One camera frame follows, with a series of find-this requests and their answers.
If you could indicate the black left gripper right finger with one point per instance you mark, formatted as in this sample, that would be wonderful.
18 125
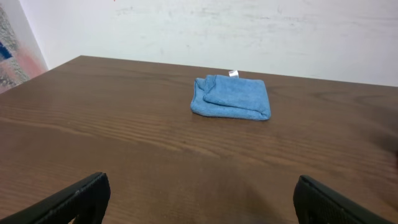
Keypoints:
316 203

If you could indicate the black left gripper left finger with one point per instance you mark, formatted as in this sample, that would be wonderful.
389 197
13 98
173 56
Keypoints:
83 202

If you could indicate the blue folded cloth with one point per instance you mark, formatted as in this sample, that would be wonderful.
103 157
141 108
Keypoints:
229 97

